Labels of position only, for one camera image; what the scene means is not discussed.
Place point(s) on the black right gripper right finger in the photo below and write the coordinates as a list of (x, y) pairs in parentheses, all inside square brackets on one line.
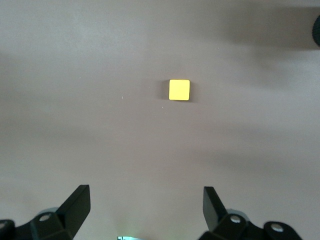
[(215, 215)]

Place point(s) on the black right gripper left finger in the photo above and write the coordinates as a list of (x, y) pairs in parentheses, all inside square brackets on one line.
[(72, 212)]

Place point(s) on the yellow cube block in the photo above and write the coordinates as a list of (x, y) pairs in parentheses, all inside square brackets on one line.
[(179, 90)]

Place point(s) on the black cylindrical pole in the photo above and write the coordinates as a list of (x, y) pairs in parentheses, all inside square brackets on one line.
[(317, 30)]

